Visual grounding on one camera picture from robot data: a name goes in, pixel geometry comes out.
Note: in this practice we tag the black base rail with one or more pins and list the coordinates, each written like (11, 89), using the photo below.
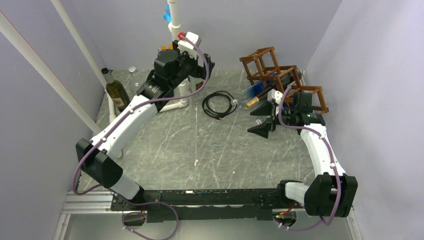
(262, 204)

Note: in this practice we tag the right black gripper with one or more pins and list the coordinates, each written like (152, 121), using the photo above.
(262, 130)

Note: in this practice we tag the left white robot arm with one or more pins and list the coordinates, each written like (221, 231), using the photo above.
(96, 157)

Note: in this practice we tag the brown wooden wine rack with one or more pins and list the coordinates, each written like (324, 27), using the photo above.
(262, 66)

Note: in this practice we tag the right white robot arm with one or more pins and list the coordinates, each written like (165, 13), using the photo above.
(332, 191)

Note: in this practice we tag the rear blue square bottle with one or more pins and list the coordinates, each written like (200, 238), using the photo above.
(242, 97)

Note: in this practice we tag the clear bottle white cap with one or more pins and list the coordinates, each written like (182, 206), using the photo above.
(137, 76)

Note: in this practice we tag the orange pipe-mounted fitting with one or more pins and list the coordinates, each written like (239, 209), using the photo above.
(164, 47)

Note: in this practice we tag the brown bottle gold foil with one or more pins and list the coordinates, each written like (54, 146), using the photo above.
(259, 92)

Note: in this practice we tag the blue pipe-mounted fitting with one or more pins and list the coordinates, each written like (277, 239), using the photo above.
(167, 14)

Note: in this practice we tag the green wine bottle silver foil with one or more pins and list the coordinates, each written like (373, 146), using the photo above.
(115, 90)

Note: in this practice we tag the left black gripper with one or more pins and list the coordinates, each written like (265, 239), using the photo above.
(199, 71)

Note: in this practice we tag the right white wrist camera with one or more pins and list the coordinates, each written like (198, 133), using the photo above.
(274, 97)

